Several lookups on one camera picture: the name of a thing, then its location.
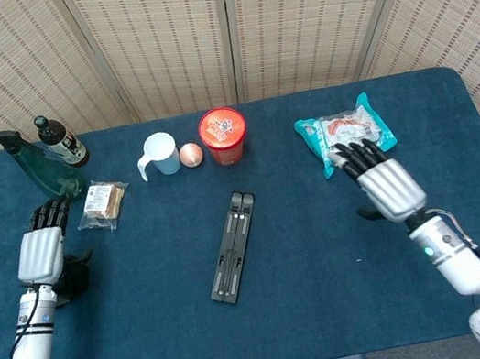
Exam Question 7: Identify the black folding stand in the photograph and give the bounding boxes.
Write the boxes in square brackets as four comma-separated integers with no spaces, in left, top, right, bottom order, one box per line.
[193,189,273,308]

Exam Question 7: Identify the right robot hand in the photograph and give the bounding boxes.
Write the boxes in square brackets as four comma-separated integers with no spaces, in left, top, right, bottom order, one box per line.
[326,128,431,234]

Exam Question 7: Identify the black strap bundle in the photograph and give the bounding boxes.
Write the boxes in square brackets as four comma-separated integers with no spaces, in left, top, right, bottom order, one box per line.
[47,250,96,309]

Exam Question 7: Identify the pink ball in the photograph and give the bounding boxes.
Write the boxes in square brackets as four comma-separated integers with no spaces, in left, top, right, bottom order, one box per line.
[176,140,207,170]

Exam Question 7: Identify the white handled mug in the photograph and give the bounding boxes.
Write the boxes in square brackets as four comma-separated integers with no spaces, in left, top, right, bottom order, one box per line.
[131,128,184,185]

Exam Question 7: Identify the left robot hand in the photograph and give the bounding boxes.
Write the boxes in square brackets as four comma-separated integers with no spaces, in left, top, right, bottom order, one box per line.
[5,191,99,291]

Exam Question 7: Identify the teal snack package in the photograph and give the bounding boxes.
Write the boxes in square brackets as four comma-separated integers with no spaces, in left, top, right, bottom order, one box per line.
[290,87,403,184]

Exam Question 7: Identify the dark tea bottle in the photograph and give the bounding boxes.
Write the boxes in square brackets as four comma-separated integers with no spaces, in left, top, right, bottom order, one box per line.
[32,108,93,174]

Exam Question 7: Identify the blue table cloth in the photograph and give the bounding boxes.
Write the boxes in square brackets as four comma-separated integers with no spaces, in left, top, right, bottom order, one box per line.
[0,60,480,359]

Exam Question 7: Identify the wrapped sandwich cake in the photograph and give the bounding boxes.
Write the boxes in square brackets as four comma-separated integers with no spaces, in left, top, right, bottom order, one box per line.
[70,174,136,237]

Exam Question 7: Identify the orange instant noodle cup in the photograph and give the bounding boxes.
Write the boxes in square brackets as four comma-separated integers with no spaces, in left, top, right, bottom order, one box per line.
[194,103,255,169]

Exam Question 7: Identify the woven bamboo folding screen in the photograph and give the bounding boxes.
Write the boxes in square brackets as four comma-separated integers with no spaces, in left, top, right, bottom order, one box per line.
[0,0,480,218]

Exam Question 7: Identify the green spray bottle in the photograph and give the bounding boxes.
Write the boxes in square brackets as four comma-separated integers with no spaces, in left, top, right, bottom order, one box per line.
[0,117,89,215]

